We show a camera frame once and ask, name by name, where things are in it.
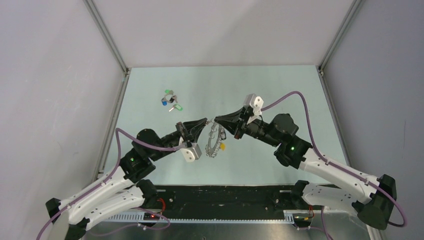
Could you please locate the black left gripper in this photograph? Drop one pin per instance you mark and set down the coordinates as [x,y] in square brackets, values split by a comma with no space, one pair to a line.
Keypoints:
[195,127]

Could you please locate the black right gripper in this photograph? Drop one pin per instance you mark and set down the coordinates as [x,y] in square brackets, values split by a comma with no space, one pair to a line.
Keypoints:
[236,119]

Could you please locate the large metal key ring disc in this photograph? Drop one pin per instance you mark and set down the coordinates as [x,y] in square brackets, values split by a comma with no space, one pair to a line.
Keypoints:
[216,136]

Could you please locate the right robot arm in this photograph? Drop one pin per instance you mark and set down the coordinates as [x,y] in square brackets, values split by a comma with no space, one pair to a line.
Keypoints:
[370,197]

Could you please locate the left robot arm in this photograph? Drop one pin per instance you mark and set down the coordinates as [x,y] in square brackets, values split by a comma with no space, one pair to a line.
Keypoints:
[125,186]

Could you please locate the key with yellow tag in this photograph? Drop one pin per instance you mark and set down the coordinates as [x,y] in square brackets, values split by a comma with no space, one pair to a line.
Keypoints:
[222,146]

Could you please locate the black tag key loose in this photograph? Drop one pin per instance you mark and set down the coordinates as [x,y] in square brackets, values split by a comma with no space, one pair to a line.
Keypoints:
[173,99]

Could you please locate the green tag key upper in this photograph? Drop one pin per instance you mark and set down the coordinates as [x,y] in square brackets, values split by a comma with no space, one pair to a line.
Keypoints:
[168,91]

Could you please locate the left controller board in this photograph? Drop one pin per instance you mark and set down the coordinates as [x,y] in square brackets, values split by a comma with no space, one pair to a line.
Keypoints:
[155,216]

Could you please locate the controller board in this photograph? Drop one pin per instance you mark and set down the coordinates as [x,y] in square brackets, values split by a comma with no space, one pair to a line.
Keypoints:
[302,218]
[155,216]

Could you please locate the right controller board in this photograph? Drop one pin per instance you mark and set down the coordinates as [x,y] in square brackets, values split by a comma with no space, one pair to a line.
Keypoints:
[302,218]

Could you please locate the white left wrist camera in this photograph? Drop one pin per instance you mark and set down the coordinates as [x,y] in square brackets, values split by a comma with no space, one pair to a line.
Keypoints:
[192,153]

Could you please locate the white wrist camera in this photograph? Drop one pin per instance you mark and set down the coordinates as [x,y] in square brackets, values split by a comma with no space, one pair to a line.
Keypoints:
[256,103]
[192,153]

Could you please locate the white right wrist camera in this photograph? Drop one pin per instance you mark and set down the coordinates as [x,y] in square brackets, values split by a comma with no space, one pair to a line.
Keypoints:
[256,103]

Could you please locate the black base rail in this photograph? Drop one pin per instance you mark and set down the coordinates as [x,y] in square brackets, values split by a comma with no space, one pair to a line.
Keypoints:
[227,202]

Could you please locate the white slotted cable duct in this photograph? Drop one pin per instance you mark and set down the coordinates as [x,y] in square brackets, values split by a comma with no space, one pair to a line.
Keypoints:
[137,217]

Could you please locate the left aluminium frame post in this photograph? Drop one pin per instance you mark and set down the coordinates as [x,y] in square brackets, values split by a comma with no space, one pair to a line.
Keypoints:
[106,34]

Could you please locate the aluminium frame post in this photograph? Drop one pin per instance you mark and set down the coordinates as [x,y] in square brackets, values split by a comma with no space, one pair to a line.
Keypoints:
[342,30]
[106,34]

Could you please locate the right aluminium frame post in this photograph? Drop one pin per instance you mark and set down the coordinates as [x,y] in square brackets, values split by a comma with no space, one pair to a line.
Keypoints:
[342,30]

